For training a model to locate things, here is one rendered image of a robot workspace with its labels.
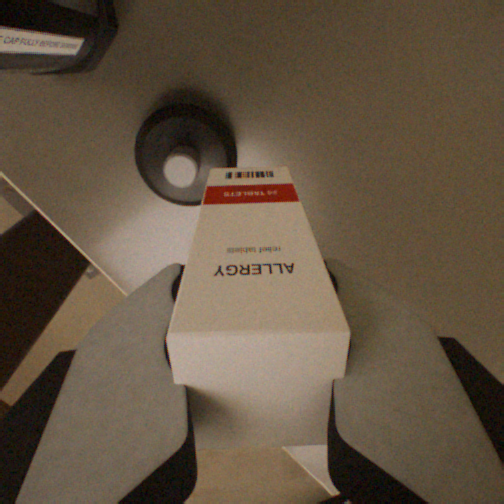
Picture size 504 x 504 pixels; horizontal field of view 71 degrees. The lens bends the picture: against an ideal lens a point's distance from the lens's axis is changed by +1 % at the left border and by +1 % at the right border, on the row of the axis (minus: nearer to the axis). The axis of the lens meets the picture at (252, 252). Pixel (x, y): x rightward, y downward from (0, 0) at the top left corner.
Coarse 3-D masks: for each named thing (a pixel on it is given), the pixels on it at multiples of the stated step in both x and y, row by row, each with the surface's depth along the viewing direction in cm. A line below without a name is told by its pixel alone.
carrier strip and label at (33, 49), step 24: (0, 0) 15; (24, 0) 17; (0, 24) 16; (24, 24) 18; (48, 24) 20; (72, 24) 22; (96, 24) 26; (0, 48) 17; (24, 48) 19; (48, 48) 21; (72, 48) 24
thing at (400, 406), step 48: (336, 288) 10; (384, 336) 8; (432, 336) 8; (336, 384) 7; (384, 384) 7; (432, 384) 7; (336, 432) 6; (384, 432) 6; (432, 432) 6; (480, 432) 6; (336, 480) 7; (384, 480) 6; (432, 480) 6; (480, 480) 6
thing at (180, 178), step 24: (168, 120) 29; (192, 120) 29; (216, 120) 30; (144, 144) 30; (168, 144) 30; (192, 144) 30; (216, 144) 30; (144, 168) 31; (168, 168) 28; (192, 168) 28; (216, 168) 31; (168, 192) 32; (192, 192) 32
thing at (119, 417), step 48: (144, 288) 10; (96, 336) 9; (144, 336) 9; (96, 384) 7; (144, 384) 7; (48, 432) 6; (96, 432) 6; (144, 432) 6; (192, 432) 7; (48, 480) 6; (96, 480) 6; (144, 480) 6; (192, 480) 7
